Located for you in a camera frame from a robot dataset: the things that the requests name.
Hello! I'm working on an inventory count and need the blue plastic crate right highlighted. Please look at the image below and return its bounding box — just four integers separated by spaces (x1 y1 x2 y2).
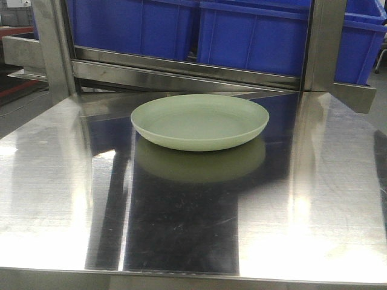
197 1 386 85

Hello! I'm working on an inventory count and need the light green round plate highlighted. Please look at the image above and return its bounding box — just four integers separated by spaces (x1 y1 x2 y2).
131 94 270 152

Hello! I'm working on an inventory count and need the stainless steel shelf frame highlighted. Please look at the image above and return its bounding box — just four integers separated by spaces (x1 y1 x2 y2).
2 0 377 114

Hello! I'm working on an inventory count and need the blue plastic crate left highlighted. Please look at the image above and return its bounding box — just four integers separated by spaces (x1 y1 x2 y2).
67 1 198 60

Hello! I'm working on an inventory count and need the blue plastic crate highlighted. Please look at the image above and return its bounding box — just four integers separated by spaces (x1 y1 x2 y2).
197 1 386 85
67 1 198 60

